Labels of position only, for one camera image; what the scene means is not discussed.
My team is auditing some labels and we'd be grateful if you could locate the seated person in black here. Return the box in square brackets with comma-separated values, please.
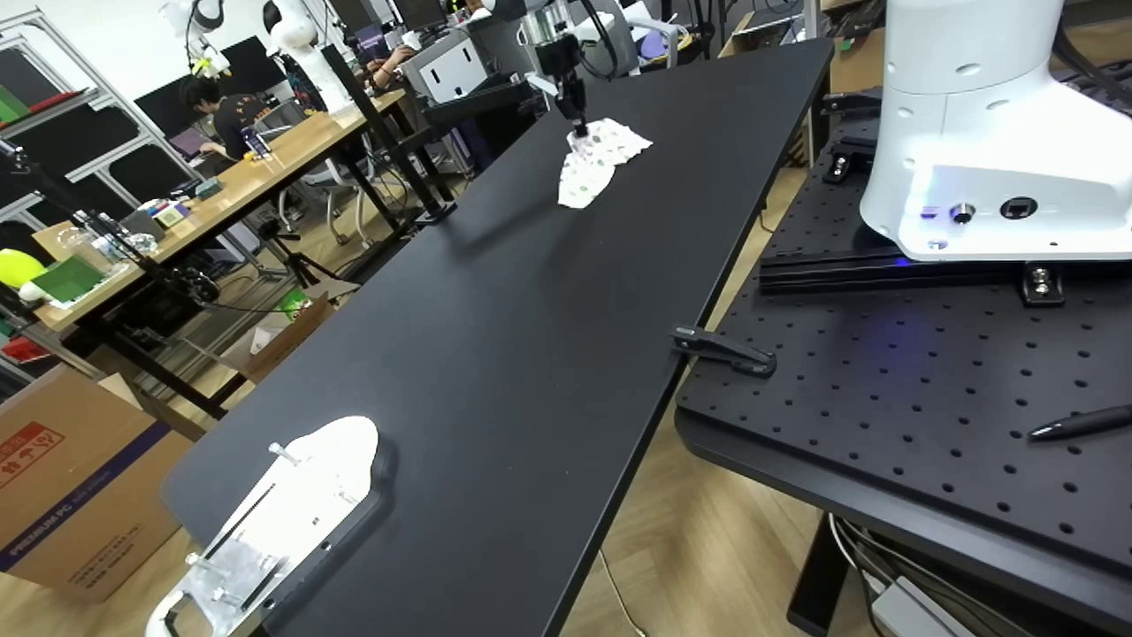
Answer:
[186, 79, 270, 158]

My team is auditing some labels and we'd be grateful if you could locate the black pen on plate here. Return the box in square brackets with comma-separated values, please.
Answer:
[1024, 402, 1132, 443]

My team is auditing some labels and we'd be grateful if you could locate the black clamp lever handle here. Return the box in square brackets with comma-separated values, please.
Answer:
[672, 324, 778, 374]

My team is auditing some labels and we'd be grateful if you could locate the black aluminium rail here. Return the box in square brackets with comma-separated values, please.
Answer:
[758, 255, 1132, 292]

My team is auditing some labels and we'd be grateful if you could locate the white cat-shaped clock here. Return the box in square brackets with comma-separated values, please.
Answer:
[560, 118, 652, 207]

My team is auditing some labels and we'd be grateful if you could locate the grey power adapter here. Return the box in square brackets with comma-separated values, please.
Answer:
[869, 577, 973, 637]

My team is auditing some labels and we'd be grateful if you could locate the wooden workbench with clutter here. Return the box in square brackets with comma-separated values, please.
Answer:
[27, 85, 417, 422]

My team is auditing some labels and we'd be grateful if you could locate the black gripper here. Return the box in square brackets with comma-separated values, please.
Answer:
[522, 31, 587, 138]

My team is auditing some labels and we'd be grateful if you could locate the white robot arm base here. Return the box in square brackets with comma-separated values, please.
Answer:
[859, 0, 1132, 261]

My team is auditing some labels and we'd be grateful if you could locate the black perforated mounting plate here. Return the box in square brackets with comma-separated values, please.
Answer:
[672, 118, 1132, 632]

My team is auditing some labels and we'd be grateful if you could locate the brown cardboard box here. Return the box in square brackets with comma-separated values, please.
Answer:
[0, 368, 192, 601]

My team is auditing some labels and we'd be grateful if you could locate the metal frame shelf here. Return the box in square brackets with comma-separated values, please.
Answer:
[0, 7, 192, 228]

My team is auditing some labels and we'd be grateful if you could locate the green cutting mat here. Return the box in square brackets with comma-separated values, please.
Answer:
[34, 255, 104, 305]

